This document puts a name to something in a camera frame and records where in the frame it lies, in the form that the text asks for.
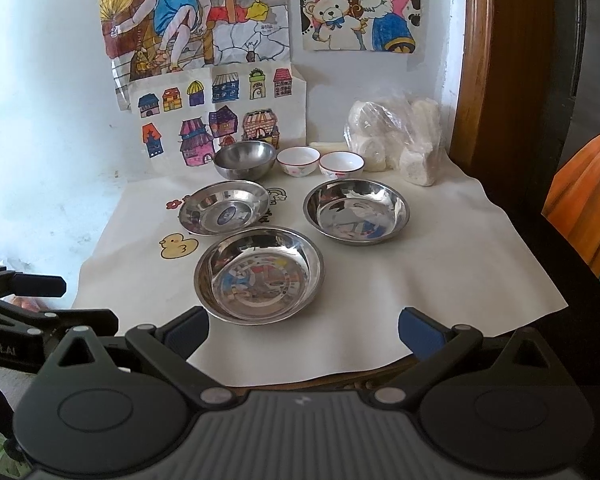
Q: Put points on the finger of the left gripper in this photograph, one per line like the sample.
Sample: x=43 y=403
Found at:
x=36 y=285

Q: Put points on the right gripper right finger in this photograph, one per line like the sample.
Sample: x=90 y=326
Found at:
x=438 y=349

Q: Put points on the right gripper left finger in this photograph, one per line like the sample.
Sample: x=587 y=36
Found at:
x=164 y=351

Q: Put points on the steel plate with sticker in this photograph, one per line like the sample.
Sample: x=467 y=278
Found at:
x=224 y=207

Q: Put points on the steel mixing bowl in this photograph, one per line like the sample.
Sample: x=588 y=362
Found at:
x=245 y=160

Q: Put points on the red-rimmed white bowl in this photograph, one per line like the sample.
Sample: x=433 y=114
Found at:
x=298 y=161
x=341 y=165

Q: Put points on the person's left hand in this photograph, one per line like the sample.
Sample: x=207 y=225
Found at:
x=27 y=303

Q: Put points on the orange painted picture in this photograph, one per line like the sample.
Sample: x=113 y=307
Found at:
x=573 y=204

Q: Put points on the plastic bag of white rolls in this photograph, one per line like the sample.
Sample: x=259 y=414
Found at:
x=400 y=133

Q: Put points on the houses drawing paper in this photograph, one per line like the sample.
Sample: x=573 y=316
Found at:
x=187 y=117

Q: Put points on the boy with fan drawing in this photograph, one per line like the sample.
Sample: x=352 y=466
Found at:
x=146 y=38

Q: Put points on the girl with bear drawing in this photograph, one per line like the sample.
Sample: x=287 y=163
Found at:
x=360 y=25

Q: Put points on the brown wooden door frame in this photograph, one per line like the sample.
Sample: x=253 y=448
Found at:
x=518 y=87

